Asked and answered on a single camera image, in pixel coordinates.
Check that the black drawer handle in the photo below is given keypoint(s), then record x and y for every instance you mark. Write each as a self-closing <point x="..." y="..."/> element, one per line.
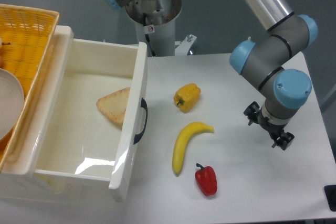
<point x="143" y="120"/>

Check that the white table bracket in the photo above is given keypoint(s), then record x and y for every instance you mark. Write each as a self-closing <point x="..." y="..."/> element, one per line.
<point x="185" y="47"/>

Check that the white top drawer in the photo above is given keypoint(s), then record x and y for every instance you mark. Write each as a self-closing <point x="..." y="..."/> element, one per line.
<point x="82" y="146"/>

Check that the white drawer cabinet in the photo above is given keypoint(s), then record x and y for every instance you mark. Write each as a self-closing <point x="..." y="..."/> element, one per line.
<point x="18" y="177"/>

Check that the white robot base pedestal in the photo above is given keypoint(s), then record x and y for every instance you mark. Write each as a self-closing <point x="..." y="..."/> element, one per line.
<point x="154" y="22"/>

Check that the yellow banana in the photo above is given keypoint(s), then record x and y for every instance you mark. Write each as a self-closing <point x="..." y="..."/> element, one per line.
<point x="182" y="140"/>

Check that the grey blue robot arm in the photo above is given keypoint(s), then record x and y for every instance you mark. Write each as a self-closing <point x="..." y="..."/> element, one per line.
<point x="285" y="90"/>

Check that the toast bread slice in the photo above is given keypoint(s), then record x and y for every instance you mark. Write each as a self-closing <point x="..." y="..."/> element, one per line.
<point x="114" y="105"/>

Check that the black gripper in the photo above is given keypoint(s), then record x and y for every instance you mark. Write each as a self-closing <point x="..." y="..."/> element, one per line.
<point x="281" y="138"/>

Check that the yellow bell pepper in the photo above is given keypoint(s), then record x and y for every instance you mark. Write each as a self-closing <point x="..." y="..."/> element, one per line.
<point x="187" y="96"/>

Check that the yellow woven basket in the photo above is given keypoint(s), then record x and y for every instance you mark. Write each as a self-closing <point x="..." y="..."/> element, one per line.
<point x="29" y="31"/>

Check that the white plate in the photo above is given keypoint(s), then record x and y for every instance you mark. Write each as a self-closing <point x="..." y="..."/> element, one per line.
<point x="12" y="100"/>

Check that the black corner object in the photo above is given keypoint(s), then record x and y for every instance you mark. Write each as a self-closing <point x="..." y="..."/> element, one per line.
<point x="330" y="193"/>

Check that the red bell pepper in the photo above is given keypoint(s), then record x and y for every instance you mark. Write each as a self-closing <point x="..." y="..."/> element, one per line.
<point x="206" y="180"/>

